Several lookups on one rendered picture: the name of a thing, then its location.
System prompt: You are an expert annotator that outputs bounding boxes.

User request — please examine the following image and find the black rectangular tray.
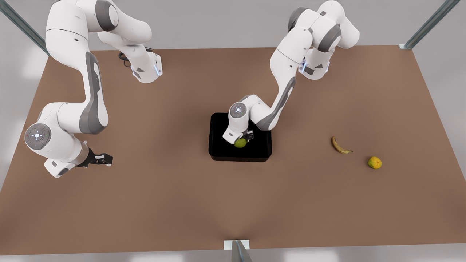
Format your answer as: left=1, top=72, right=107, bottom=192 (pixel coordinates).
left=208, top=112, right=272, bottom=162

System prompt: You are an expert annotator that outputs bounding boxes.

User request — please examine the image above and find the yellow brown banana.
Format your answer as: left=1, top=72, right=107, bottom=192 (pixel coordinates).
left=331, top=136, right=354, bottom=155

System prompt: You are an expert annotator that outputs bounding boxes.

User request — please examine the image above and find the black cable loop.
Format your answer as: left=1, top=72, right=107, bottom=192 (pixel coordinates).
left=118, top=47, right=155, bottom=68

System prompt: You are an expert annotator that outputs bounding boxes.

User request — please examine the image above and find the silver frame post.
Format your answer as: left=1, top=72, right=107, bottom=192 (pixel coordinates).
left=0, top=0, right=51, bottom=57
left=399, top=0, right=461, bottom=50
left=223, top=239, right=253, bottom=262

